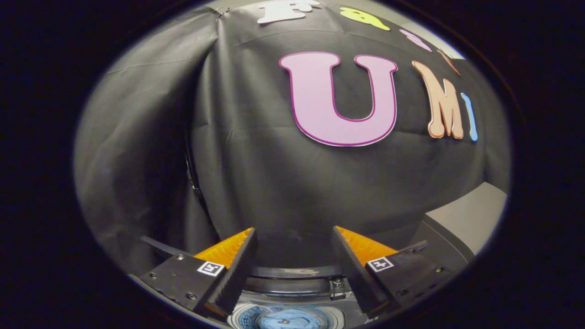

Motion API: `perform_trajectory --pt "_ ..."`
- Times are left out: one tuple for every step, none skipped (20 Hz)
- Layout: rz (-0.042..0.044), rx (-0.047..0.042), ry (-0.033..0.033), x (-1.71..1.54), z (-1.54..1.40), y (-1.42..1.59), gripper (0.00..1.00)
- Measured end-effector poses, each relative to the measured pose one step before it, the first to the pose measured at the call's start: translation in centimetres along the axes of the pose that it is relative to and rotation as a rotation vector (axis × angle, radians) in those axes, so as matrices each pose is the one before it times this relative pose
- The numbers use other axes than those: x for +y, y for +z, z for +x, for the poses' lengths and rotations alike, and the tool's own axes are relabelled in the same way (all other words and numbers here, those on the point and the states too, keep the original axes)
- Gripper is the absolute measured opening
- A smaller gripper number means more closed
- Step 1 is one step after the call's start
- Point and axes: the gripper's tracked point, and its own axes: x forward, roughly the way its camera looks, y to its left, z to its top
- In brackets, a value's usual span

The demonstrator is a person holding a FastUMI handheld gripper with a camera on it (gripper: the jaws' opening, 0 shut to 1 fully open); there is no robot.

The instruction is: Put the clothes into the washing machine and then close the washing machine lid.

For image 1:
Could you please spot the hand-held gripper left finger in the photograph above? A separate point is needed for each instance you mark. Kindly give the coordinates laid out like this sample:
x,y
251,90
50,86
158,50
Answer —
x,y
235,274

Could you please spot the light blue garment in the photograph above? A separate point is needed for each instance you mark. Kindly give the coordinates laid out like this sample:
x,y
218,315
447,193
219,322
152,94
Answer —
x,y
292,320

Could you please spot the beige cabinet with dark top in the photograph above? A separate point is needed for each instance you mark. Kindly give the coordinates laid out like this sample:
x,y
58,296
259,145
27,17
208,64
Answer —
x,y
470,214

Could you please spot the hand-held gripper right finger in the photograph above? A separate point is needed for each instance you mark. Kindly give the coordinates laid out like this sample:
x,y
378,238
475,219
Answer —
x,y
354,274

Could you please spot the black binder clip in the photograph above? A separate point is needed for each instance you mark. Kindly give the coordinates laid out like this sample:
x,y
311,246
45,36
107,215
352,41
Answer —
x,y
224,11

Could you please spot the black backdrop cloth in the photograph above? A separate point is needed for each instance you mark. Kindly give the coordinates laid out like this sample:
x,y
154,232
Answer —
x,y
256,183

